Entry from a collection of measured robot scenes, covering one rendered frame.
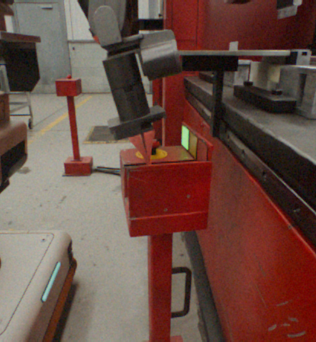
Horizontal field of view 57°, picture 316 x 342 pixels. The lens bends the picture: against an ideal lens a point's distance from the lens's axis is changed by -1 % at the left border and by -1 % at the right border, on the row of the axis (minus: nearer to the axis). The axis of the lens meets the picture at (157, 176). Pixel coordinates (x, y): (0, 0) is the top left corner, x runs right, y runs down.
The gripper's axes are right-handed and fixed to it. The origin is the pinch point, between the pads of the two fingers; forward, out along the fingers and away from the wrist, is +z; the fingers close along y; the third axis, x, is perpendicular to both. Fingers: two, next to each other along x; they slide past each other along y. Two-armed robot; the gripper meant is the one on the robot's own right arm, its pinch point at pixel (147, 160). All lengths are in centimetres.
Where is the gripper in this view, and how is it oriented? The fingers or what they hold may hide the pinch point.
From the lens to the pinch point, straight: 56.7
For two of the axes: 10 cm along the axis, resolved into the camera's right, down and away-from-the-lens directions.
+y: 9.5, -3.0, 0.8
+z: 2.4, 8.7, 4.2
